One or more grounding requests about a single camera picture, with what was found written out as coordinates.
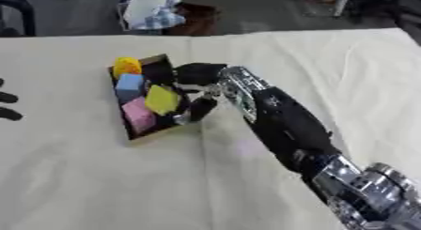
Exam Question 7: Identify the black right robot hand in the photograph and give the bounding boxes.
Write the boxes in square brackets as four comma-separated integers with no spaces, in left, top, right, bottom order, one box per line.
[143,62,229,126]

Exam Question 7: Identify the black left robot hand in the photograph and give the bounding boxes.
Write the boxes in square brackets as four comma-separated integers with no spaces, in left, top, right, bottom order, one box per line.
[0,78,25,122]

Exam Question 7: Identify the cardboard box with black inside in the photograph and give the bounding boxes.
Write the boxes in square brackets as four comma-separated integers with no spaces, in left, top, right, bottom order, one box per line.
[105,54,204,141]

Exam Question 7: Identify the yellow block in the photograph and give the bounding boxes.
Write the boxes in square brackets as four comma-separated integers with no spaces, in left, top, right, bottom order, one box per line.
[143,84,183,116]

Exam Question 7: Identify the dark brown bag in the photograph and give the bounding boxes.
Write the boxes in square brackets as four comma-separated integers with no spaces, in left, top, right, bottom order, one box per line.
[163,2,223,37]

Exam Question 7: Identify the blue block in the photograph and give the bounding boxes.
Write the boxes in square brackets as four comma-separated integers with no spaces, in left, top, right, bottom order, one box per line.
[113,73,147,104]

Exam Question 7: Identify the yellow-orange round toy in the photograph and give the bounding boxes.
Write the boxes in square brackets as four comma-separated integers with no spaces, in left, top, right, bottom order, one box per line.
[112,56,145,80]

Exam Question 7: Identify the pink block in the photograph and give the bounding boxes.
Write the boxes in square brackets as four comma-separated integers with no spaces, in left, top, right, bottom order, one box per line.
[119,96,158,136]

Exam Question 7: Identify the white bag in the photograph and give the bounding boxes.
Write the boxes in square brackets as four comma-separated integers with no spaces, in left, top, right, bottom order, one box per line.
[119,0,188,31]

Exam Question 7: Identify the black chair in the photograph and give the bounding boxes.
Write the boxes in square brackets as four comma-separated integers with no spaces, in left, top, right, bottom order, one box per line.
[0,0,39,38]

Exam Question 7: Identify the white table leg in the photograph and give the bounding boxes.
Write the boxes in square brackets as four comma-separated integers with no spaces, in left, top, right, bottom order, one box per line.
[332,0,354,18]

